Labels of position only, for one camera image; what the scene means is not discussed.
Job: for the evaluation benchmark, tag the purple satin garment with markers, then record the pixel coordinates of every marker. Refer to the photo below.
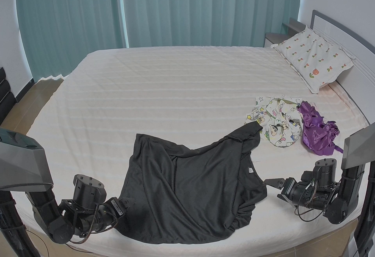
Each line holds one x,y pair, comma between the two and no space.
313,135

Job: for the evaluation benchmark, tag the bed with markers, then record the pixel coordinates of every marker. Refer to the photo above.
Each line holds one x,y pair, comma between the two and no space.
175,80

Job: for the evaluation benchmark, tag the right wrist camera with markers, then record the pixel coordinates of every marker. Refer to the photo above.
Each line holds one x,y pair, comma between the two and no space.
308,176

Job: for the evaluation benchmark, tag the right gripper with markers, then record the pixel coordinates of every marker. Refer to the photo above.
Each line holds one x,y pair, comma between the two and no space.
297,191

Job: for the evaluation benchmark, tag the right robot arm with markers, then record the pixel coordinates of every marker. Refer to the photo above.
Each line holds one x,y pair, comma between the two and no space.
359,147

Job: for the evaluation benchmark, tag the grey topped bedside table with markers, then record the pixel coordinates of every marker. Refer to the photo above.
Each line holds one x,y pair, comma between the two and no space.
275,39

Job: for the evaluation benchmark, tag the blue-green curtain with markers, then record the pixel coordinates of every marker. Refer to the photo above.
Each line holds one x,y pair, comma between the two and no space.
205,1
73,1

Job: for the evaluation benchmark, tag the white printed pillow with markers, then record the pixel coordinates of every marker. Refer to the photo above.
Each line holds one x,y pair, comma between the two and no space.
313,53

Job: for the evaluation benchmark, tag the black chest of drawers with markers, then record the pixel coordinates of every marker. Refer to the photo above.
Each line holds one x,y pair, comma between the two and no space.
5,97

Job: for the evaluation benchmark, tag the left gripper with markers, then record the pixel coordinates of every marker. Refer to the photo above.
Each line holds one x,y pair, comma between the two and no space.
117,207

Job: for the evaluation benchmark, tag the black T-shirt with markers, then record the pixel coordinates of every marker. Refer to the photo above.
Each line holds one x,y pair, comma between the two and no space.
190,185

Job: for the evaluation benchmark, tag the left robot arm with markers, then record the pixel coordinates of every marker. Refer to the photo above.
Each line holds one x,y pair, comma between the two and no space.
23,162

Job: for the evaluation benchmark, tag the white printed garment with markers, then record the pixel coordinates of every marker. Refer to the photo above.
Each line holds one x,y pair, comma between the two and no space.
278,130

